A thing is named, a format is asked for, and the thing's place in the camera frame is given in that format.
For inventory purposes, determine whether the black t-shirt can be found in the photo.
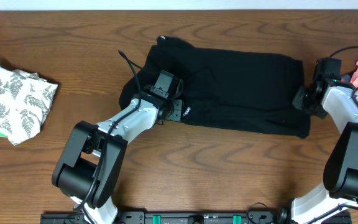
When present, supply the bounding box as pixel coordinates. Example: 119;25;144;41
119;36;311;139

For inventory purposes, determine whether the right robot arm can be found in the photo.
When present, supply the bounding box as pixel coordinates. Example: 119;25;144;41
283;80;358;223

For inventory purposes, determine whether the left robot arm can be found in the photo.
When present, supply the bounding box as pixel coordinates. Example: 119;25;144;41
52;92;183;223

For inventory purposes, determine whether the white fern-print fabric bag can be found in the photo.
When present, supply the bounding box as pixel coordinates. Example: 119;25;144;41
0;66;58;146

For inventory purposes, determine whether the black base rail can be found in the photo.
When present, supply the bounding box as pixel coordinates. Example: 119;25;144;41
40;209;289;224

